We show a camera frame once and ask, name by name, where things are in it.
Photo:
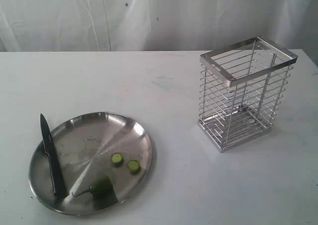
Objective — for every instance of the knife with grey handle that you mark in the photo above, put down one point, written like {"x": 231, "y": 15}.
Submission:
{"x": 58, "y": 183}

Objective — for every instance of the round stainless steel plate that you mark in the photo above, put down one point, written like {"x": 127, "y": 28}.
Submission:
{"x": 84, "y": 146}

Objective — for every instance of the metal wire utensil holder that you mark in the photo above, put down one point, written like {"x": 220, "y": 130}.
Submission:
{"x": 241, "y": 87}

